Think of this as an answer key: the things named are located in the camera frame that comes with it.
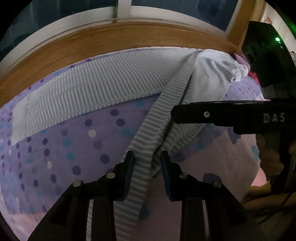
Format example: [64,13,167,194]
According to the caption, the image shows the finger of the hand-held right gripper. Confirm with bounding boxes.
[171,101,234,127]

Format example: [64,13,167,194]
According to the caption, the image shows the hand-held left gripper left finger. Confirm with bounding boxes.
[28,151,136,241]

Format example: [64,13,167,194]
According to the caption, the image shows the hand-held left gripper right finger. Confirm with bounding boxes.
[160,150,270,241]

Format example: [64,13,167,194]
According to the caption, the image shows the grey striped pants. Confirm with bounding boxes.
[11,47,248,241]

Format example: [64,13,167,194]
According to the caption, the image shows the person's right forearm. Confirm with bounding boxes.
[240,183,296,224]

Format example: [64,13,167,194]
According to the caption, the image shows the person's right hand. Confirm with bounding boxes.
[255,134,281,186]

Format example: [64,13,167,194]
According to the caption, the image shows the pink folded cloth pile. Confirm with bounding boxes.
[233,52,262,87]

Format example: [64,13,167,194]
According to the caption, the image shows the purple dotted pink bedsheet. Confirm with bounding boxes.
[0,46,269,241]

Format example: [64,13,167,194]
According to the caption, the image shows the wooden bed headboard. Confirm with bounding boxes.
[0,0,257,107]

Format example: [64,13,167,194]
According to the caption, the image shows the white window frame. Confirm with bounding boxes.
[0,0,243,77]

